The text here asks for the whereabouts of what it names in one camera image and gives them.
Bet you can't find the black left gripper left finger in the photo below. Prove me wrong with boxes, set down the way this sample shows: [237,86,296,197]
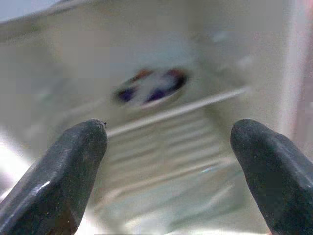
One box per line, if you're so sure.
[0,118,109,235]

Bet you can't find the white wire fridge shelf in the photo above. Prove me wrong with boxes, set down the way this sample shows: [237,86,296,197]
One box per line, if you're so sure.
[94,87,252,213]

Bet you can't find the round tub with printed lid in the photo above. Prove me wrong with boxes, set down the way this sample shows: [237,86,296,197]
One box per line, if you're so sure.
[112,67,189,110]

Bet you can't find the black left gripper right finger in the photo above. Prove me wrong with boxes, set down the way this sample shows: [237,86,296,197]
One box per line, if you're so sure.
[230,118,313,235]

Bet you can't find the white grey fridge body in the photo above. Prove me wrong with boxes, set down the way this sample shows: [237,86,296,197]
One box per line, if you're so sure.
[0,0,313,235]

